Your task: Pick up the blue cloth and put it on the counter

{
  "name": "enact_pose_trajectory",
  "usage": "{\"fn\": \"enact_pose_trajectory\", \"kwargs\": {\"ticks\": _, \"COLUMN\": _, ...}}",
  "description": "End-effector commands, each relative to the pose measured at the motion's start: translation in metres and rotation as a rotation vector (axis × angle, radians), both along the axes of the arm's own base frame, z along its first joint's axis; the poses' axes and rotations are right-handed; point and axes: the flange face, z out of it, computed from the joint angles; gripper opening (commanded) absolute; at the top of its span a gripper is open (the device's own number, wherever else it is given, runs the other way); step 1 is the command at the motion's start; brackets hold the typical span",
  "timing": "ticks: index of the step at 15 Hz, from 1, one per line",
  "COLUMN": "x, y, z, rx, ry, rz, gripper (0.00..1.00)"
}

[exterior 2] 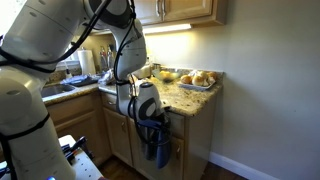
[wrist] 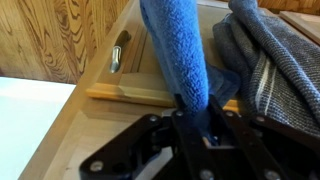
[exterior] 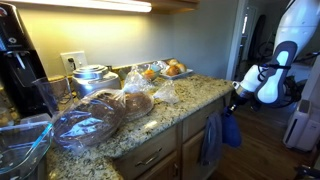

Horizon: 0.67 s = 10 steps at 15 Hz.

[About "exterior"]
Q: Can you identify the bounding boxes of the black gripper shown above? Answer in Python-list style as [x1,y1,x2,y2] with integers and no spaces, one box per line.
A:
[223,80,250,118]

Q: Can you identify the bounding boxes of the blue cloth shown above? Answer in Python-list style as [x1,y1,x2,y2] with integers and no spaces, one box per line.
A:
[221,111,243,149]

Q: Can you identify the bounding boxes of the grey cloth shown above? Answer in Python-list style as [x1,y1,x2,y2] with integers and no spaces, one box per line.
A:
[199,112,224,167]

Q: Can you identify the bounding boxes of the narrow wooden drawer front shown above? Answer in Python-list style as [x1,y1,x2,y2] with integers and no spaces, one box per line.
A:
[182,97,225,142]

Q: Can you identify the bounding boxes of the white fruit tray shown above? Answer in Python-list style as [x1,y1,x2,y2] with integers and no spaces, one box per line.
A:
[160,68,194,80]

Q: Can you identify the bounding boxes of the wooden cabinet door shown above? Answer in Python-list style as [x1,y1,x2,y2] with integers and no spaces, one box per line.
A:
[181,129,219,180]

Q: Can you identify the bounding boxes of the yellow round fruit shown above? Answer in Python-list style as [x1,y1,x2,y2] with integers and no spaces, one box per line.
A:
[175,63,188,74]

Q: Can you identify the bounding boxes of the empty clear plastic bag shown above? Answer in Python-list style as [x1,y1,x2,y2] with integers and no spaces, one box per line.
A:
[153,79,181,105]

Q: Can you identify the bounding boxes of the orange round fruit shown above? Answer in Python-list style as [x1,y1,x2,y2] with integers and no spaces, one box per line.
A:
[166,65,181,77]

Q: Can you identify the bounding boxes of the bicycle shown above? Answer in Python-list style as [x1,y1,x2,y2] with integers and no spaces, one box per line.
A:
[258,40,278,58]

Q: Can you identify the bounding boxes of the pale round fruit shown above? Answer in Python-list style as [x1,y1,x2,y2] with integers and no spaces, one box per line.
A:
[167,58,180,67]

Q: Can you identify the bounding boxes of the white air purifier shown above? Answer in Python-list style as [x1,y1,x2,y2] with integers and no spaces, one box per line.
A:
[283,99,320,153]

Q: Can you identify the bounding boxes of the white floor mat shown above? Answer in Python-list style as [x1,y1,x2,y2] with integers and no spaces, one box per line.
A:
[289,62,313,83]

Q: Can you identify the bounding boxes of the bagged bowl with orange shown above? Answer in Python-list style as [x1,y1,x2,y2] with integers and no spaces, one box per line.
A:
[132,61,168,83]

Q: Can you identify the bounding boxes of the wide wooden drawer front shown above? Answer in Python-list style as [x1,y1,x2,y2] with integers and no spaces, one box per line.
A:
[114,124,178,180]

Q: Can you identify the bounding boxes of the small bagged round bread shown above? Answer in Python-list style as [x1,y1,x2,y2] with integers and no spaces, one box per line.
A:
[122,71,156,122]

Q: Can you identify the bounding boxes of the black stand base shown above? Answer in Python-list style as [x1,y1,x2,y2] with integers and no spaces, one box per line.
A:
[294,164,320,180]

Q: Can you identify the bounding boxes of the silver pot with lid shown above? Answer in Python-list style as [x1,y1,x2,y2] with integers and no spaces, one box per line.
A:
[71,64,122,99]

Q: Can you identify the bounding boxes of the large bagged brown bread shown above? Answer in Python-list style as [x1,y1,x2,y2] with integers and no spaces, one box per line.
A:
[52,89,127,150]

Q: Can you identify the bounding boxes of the under-cabinet light strip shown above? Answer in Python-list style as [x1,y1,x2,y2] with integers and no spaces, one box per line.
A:
[6,0,153,14]

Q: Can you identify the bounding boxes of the clear glass pitcher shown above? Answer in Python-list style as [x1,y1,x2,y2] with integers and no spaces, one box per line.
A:
[32,75,74,116]

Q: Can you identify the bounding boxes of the clear glass bowl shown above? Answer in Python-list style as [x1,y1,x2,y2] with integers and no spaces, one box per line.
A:
[0,120,54,176]

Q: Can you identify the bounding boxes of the black soda machine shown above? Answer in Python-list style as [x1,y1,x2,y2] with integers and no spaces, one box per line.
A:
[0,2,51,118]

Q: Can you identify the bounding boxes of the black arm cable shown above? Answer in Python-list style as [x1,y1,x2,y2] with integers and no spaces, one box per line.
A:
[256,61,303,108]

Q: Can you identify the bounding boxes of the metal drawer handle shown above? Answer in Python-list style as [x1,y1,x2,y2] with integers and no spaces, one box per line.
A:
[134,147,164,168]

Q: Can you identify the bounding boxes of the wooden wall cabinet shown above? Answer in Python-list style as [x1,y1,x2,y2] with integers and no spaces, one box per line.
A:
[146,0,201,15]

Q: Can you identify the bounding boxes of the white wall outlet plate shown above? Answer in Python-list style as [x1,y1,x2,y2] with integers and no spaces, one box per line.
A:
[60,50,88,76]

